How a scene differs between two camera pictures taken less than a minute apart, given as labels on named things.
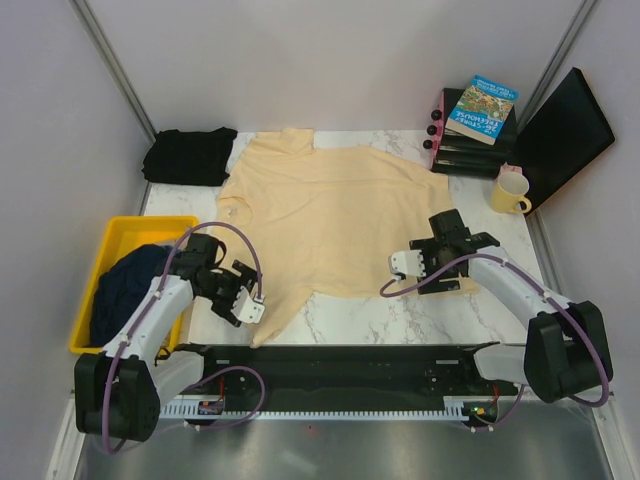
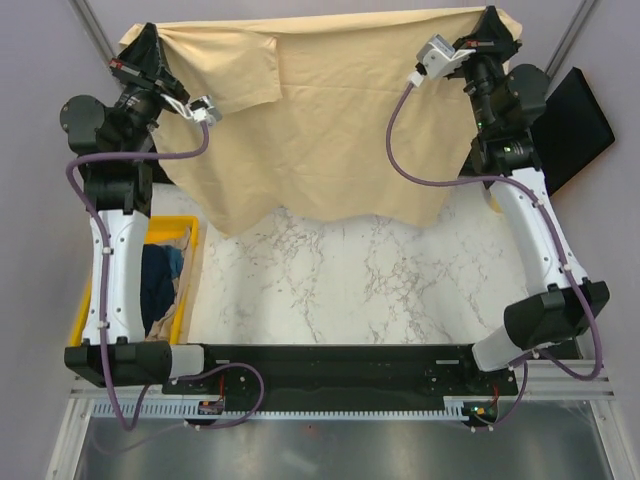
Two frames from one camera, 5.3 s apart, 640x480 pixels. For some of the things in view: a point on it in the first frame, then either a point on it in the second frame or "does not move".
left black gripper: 245,279 to 140,64
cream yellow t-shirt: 326,218 to 306,104
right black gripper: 427,246 to 492,38
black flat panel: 563,135 does not move
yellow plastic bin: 123,235 does not move
